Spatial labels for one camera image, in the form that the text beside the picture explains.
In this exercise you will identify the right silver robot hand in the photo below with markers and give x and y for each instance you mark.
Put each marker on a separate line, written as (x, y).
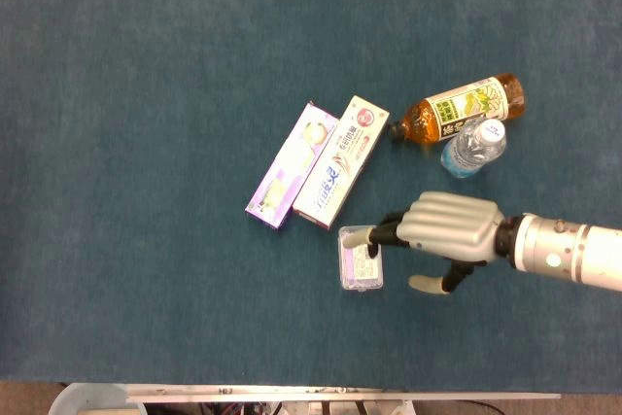
(452, 228)

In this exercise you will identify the clear water bottle blue label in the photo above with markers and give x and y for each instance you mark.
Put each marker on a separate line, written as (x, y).
(466, 155)

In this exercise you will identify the clear plastic box barcode label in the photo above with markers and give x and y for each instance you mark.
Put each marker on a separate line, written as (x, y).
(362, 275)

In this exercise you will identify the amber tea bottle green label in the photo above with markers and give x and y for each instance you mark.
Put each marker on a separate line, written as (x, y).
(427, 118)

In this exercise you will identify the white toothpaste box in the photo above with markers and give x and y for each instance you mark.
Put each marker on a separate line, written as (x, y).
(340, 162)

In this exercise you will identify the purple toothpaste box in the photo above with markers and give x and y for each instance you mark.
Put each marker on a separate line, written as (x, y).
(289, 169)

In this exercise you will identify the teal felt table cloth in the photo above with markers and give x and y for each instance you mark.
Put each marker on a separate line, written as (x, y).
(146, 70)

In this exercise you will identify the pale round tub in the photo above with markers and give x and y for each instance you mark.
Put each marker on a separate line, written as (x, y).
(87, 400)

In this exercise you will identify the aluminium frame rail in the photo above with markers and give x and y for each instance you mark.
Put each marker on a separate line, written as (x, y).
(340, 395)

